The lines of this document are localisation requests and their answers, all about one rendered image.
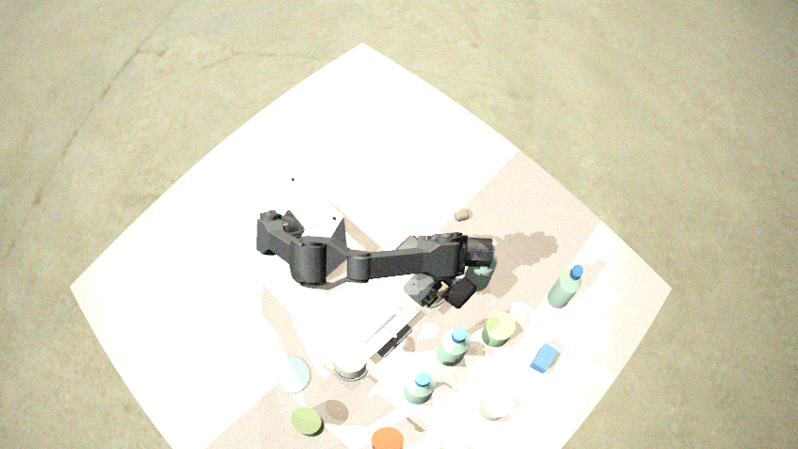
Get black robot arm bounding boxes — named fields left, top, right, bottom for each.
left=257, top=210, right=493, bottom=308

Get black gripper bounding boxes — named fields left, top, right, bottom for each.
left=395, top=235, right=476, bottom=308

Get light blue block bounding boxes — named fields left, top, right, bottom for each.
left=529, top=343, right=558, bottom=374

